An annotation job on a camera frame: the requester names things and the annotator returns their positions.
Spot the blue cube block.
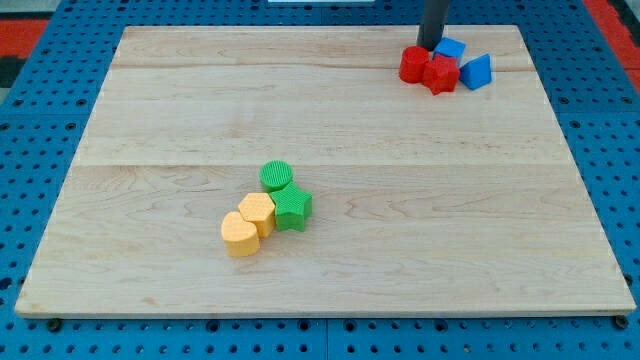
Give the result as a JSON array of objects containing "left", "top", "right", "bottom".
[{"left": 434, "top": 37, "right": 466, "bottom": 64}]

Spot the blue triangle block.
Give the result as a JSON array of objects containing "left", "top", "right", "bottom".
[{"left": 459, "top": 54, "right": 493, "bottom": 90}]

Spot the green star block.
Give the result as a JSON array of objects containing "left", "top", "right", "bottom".
[{"left": 270, "top": 182, "right": 313, "bottom": 232}]

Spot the green cylinder block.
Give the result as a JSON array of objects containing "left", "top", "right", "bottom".
[{"left": 259, "top": 160, "right": 293, "bottom": 193}]

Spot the yellow hexagon block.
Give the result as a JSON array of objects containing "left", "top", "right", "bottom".
[{"left": 238, "top": 193, "right": 276, "bottom": 238}]

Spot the yellow heart block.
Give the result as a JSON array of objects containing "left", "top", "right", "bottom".
[{"left": 221, "top": 211, "right": 260, "bottom": 257}]

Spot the light wooden board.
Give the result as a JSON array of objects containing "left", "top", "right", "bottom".
[{"left": 15, "top": 25, "right": 636, "bottom": 319}]

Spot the red cylinder block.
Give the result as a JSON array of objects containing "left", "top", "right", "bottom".
[{"left": 399, "top": 46, "right": 430, "bottom": 83}]

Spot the red star block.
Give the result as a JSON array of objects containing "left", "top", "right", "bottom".
[{"left": 422, "top": 54, "right": 460, "bottom": 95}]

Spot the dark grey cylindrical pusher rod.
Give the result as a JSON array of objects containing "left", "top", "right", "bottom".
[{"left": 416, "top": 0, "right": 450, "bottom": 51}]

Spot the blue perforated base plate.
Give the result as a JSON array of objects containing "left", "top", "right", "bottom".
[{"left": 1, "top": 1, "right": 639, "bottom": 359}]

